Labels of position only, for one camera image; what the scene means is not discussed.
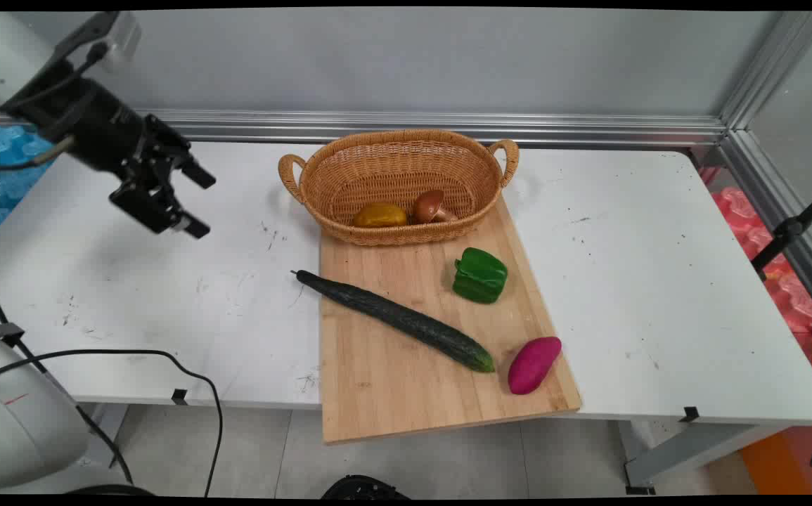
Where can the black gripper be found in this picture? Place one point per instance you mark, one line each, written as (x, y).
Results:
(100, 130)

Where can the yellow toy potato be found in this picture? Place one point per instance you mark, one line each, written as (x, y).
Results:
(379, 215)

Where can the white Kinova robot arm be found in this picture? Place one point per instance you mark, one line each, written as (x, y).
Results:
(19, 422)

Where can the blue foam floor mat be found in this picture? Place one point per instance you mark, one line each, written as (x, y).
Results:
(8, 183)

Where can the woven wicker basket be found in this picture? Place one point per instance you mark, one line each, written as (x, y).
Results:
(377, 169)

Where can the black table edge clip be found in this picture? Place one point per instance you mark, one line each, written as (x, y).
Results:
(690, 414)
(179, 397)

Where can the brown toy mushroom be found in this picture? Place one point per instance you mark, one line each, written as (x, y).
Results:
(430, 205)

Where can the dark green toy cucumber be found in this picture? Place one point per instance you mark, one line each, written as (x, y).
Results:
(398, 318)

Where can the wooden cutting board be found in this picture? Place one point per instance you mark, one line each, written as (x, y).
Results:
(406, 379)

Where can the green toy bell pepper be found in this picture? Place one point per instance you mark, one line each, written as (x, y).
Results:
(479, 275)

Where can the black round floor object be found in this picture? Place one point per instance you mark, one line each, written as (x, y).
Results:
(363, 488)

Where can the purple toy sweet potato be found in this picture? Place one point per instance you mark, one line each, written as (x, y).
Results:
(532, 365)

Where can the grey table leg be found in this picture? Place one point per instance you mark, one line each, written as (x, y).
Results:
(694, 453)

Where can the black tripod stand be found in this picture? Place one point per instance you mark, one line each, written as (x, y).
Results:
(789, 230)

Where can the red foam floor mat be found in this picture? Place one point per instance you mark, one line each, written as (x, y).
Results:
(792, 295)

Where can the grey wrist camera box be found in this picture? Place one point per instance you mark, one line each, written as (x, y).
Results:
(121, 35)

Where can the horizontal aluminium frame rail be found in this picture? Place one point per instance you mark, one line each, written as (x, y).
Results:
(448, 126)

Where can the side aluminium frame rail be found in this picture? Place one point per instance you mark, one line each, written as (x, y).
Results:
(778, 204)

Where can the upright aluminium frame post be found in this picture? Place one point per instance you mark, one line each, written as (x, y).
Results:
(775, 67)

